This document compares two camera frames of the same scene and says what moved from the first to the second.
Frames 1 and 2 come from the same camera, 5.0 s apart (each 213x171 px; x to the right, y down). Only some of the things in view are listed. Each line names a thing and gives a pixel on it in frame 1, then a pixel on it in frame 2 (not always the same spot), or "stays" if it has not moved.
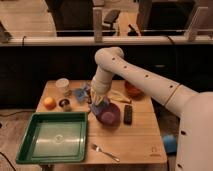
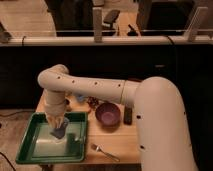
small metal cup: (65, 104) stays
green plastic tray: (53, 137) stays
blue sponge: (97, 108) → (60, 131)
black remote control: (127, 116) stays
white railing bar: (106, 40) stays
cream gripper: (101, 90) → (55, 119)
